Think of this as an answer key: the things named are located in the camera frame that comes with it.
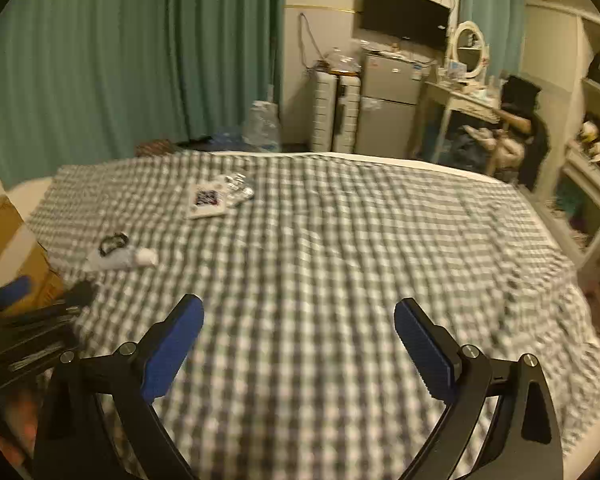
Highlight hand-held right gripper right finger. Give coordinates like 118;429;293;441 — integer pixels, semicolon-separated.
394;297;565;480

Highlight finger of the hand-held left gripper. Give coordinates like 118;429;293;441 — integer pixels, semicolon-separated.
0;280;99;330
0;275;32;313

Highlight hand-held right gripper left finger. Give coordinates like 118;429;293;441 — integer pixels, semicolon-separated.
32;294;205;480

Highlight person's left hand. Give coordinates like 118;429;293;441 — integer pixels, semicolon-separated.
0;389;40;471

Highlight white tube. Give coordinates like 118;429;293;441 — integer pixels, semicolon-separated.
86;246;159;272

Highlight checked blanket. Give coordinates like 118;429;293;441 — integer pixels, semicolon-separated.
27;150;600;480

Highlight white printed card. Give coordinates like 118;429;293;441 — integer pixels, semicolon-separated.
187;182;229;221

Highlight brown patterned box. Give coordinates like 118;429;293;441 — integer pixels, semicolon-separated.
135;142;177;159

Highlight clear plastic wrapper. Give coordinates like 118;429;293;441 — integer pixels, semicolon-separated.
219;172;256;208

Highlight pile of clothes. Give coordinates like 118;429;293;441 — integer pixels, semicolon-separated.
450;125;527;182

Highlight wide green curtain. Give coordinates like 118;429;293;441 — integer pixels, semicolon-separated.
0;0;288;191

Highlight grey fridge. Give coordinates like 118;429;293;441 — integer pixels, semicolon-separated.
355;52;424;158

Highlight white dressing table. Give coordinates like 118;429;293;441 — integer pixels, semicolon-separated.
412;80;503;176

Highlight plush toy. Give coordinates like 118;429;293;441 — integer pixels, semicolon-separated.
579;120;600;162

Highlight clear plastic bag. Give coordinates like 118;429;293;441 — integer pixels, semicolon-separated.
324;47;364;75

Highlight oval white mirror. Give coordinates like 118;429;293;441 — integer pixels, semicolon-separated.
447;21;491;81

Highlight white open shelf unit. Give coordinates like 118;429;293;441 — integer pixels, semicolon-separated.
525;2;600;291

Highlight narrow green curtain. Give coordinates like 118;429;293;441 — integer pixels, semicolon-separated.
459;0;527;77

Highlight black wall television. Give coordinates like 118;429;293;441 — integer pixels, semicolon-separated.
357;0;452;52

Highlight wall cable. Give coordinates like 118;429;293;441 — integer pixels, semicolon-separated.
298;12;322;68

